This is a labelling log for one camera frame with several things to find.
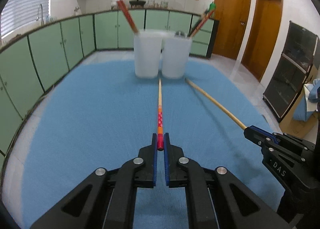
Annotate plain bamboo chopstick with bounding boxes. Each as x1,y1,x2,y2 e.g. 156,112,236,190
185,78,247,130

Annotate red patterned chopstick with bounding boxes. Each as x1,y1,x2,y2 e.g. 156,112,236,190
188,9,215,38

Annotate black chopstick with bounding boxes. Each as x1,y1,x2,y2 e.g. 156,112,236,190
187,12,209,38

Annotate orange patterned bamboo chopstick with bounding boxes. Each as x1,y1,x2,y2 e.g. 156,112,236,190
120,0,139,34

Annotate red bamboo chopstick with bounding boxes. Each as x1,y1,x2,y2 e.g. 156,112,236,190
116,0,139,35

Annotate green lower kitchen cabinets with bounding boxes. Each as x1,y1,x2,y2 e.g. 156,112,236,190
0,8,220,170

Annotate kitchen faucet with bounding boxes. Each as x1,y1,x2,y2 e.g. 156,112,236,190
36,4,44,26

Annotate black glass cabinet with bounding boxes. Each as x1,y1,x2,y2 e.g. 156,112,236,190
263,21,319,122

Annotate blue table mat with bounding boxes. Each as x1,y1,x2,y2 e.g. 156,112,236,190
22,60,284,228

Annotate wooden door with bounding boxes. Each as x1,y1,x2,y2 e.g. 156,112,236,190
241,0,283,81
213,0,251,59

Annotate white double utensil holder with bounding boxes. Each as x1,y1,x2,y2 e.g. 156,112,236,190
133,30,193,79

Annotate green bottle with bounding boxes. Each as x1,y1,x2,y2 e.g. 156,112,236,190
209,2,216,12

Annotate black wok pan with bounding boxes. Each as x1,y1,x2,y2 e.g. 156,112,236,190
129,0,146,9

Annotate window blind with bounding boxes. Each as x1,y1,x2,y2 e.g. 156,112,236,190
1,0,49,36

